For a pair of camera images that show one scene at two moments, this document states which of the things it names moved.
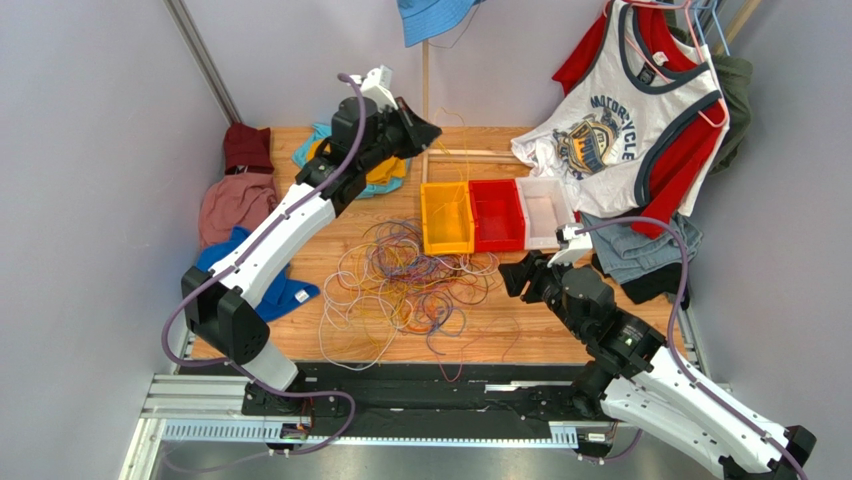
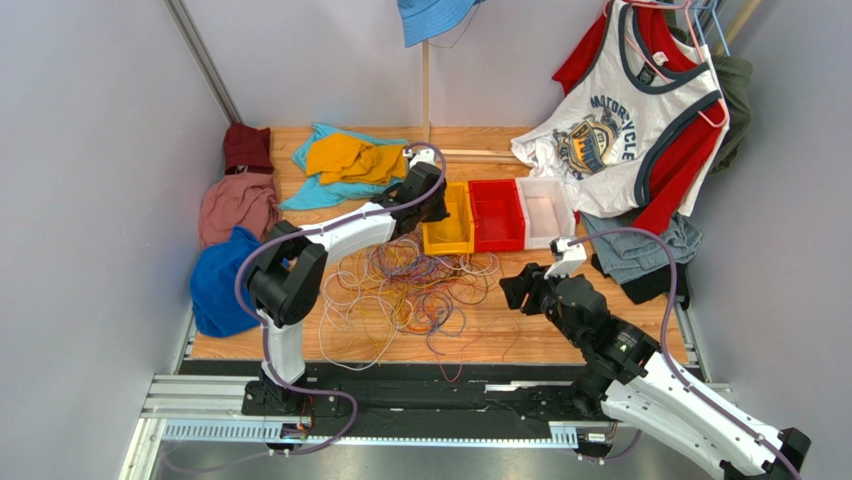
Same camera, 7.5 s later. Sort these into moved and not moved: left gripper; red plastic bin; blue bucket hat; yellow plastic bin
Moved: left gripper
Not moved: yellow plastic bin; blue bucket hat; red plastic bin
